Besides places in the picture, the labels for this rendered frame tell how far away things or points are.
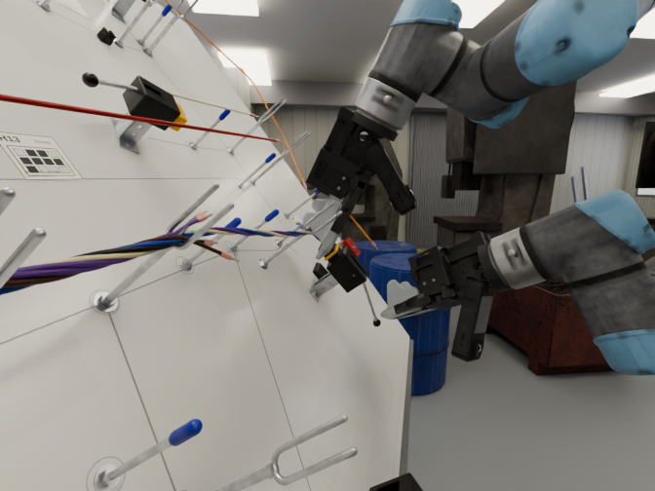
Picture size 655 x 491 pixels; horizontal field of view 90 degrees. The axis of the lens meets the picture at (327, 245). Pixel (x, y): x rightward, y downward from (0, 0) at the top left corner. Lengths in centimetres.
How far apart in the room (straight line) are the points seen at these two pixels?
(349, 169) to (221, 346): 28
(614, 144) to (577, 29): 896
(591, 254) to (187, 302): 43
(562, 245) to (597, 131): 859
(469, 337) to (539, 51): 34
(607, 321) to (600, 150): 866
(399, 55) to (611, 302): 36
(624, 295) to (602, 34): 25
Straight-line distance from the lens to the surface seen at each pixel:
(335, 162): 47
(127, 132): 47
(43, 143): 40
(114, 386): 29
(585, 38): 37
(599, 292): 46
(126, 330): 31
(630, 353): 48
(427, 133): 692
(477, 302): 50
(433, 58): 47
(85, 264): 20
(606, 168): 921
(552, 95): 399
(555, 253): 46
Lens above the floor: 126
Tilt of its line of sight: 10 degrees down
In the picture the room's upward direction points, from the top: straight up
